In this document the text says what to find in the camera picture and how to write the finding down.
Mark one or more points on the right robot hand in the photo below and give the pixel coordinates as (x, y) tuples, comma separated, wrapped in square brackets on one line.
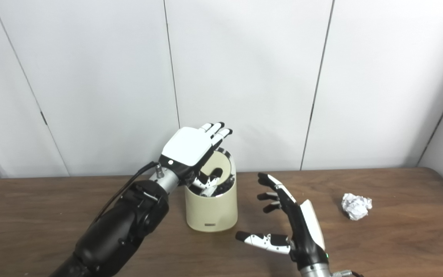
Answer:
[(302, 234)]

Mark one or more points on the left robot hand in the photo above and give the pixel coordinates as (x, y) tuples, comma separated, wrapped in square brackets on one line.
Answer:
[(187, 148)]

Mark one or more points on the round cream bin lid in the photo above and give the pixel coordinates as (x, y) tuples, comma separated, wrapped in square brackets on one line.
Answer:
[(221, 161)]

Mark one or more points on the white paper ball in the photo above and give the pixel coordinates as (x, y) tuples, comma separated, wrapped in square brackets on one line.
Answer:
[(356, 207)]

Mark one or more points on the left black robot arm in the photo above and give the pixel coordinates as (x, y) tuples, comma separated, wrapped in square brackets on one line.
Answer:
[(117, 234)]

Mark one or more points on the cream-colored bin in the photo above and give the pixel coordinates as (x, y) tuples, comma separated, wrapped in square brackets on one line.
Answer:
[(210, 211)]

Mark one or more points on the black wall seam hinge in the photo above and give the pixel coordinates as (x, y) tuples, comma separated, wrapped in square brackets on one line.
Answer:
[(44, 118)]

